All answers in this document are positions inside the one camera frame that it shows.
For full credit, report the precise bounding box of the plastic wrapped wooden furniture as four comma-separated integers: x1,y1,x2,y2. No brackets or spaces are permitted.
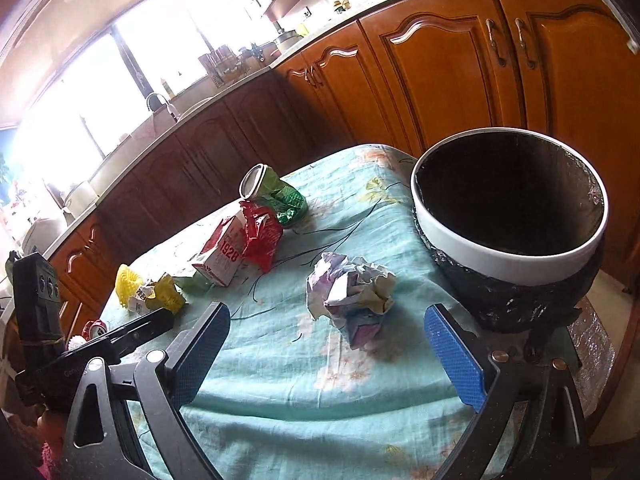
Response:
567,295,623,441

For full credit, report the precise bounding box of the white rimmed black trash bin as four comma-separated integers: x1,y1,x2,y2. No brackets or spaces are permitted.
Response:
410,128,610,333

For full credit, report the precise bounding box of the yellow crumpled packet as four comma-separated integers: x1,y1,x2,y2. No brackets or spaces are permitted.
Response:
127,273,187,315

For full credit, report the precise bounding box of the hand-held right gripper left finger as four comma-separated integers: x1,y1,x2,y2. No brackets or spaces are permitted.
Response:
60,301,232,480

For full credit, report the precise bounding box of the red white small container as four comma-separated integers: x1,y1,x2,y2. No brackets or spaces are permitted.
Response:
81,319,108,343

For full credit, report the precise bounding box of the dish rack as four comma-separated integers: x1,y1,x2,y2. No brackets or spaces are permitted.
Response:
197,45,251,86

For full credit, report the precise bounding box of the kitchen sink faucet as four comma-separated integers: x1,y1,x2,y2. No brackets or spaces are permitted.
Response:
145,91,180,123

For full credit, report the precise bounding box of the floral turquoise tablecloth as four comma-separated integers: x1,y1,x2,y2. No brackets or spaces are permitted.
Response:
95,142,591,480

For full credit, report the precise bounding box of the red plastic wrapper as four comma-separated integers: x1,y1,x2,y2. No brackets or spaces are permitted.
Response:
239,200,284,273

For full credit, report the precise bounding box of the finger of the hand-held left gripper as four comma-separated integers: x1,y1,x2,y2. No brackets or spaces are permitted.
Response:
102,307,173,357

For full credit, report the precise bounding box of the paper ball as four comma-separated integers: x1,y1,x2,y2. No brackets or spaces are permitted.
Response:
306,251,397,351

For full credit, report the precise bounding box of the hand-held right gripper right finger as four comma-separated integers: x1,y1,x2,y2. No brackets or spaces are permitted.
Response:
424,303,593,480

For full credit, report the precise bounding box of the wooden kitchen base cabinet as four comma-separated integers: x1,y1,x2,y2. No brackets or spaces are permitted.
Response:
47,0,640,331

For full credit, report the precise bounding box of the yellow foam fruit net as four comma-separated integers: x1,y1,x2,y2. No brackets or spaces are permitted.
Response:
115,263,143,307

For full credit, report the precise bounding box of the metal pot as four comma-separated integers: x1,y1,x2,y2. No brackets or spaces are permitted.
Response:
272,29,302,54

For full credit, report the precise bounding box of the kitchen window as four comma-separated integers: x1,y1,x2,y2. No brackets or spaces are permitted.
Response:
10,0,283,188

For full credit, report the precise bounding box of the crushed green drink can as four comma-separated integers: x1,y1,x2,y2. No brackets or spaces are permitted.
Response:
240,164,308,231

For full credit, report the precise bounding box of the white pot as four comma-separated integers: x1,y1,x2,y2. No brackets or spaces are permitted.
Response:
61,179,102,222

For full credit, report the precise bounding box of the red white drink carton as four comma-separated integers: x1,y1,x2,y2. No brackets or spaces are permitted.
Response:
192,212,248,288

